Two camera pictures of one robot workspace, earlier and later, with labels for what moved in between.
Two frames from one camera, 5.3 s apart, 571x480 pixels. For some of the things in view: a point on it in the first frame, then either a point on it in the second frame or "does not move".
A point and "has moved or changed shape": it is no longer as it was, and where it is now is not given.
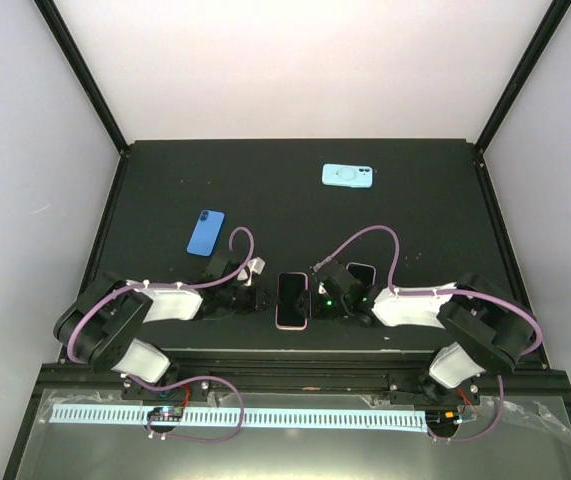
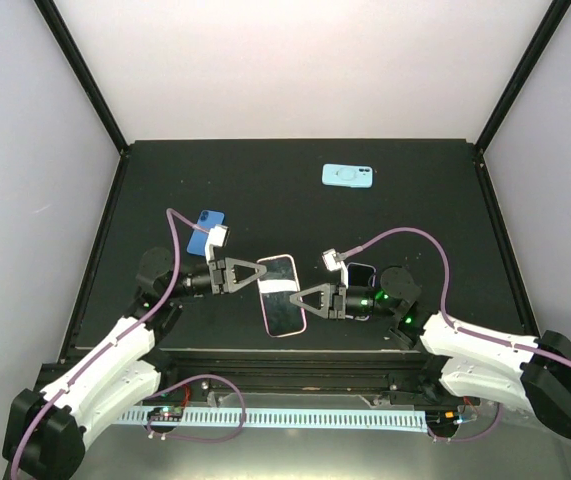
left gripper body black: (245, 303) to (217, 274)
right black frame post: (552, 20) does not move
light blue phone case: (347, 175) does not move
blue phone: (206, 232) does not move
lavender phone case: (364, 273) does not move
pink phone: (291, 293) has moved or changed shape
